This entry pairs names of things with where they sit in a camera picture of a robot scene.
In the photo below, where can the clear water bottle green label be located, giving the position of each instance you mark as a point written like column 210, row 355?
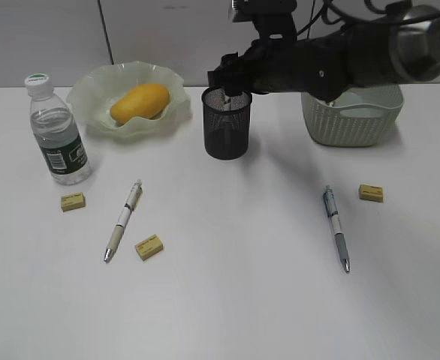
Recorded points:
column 56, row 132

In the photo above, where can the far left yellow eraser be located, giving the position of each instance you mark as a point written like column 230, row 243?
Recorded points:
column 72, row 201

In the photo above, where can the centre left yellow eraser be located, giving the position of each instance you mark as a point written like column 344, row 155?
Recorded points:
column 149, row 247

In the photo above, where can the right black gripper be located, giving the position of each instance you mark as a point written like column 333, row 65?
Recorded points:
column 318, row 66

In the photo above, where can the yellow eraser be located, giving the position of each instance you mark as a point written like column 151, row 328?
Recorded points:
column 72, row 201
column 149, row 247
column 371, row 193

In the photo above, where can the right yellow eraser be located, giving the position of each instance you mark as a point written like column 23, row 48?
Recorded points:
column 371, row 193

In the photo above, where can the left beige grip pen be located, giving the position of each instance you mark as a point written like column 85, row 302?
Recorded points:
column 119, row 229

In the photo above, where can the yellow mango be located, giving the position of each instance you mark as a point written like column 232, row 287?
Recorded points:
column 145, row 101

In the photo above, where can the black mesh pen holder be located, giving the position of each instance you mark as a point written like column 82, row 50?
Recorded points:
column 225, row 134

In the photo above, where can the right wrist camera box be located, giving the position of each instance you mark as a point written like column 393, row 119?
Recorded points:
column 271, row 18

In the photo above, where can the pale green woven basket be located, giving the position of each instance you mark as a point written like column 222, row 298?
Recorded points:
column 361, row 117

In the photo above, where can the pale green wavy plate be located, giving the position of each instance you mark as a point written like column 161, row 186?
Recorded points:
column 92, row 97

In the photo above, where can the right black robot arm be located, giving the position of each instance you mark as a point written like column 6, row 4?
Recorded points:
column 401, row 46

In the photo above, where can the middle blue grey pen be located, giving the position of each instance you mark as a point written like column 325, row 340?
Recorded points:
column 338, row 234

